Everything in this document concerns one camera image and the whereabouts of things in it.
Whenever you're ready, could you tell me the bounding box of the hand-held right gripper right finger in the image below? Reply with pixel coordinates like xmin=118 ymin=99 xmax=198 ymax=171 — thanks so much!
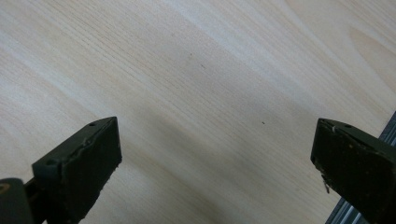
xmin=310 ymin=118 xmax=396 ymax=224

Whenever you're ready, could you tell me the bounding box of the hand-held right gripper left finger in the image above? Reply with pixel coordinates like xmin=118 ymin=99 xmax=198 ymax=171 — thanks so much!
xmin=23 ymin=116 xmax=123 ymax=224

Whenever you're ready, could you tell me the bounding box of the grey metal table edge rail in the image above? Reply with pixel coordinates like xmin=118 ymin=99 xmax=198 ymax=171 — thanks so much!
xmin=324 ymin=111 xmax=396 ymax=224

